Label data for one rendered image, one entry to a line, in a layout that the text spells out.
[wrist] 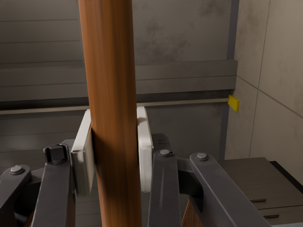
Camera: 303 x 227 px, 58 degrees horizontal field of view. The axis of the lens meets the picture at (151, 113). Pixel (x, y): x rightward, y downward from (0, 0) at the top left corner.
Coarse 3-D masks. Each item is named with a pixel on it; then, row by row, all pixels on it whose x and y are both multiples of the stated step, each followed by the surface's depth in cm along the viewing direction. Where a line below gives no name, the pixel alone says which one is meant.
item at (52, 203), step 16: (64, 144) 14; (48, 160) 14; (64, 160) 14; (48, 176) 13; (64, 176) 13; (48, 192) 11; (64, 192) 11; (48, 208) 10; (64, 208) 10; (32, 224) 10; (48, 224) 10; (64, 224) 10
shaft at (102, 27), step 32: (96, 0) 14; (128, 0) 15; (96, 32) 15; (128, 32) 15; (96, 64) 15; (128, 64) 16; (96, 96) 16; (128, 96) 16; (96, 128) 17; (128, 128) 17; (96, 160) 18; (128, 160) 18; (128, 192) 18; (128, 224) 19
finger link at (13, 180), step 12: (12, 168) 13; (24, 168) 13; (0, 180) 12; (12, 180) 12; (24, 180) 13; (0, 192) 12; (12, 192) 12; (0, 204) 11; (12, 204) 11; (0, 216) 11; (12, 216) 11; (24, 216) 13
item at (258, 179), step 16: (224, 160) 217; (240, 160) 216; (256, 160) 215; (240, 176) 195; (256, 176) 194; (272, 176) 194; (288, 176) 201; (256, 192) 177; (272, 192) 176; (288, 192) 176; (272, 208) 162; (288, 208) 162; (272, 224) 149
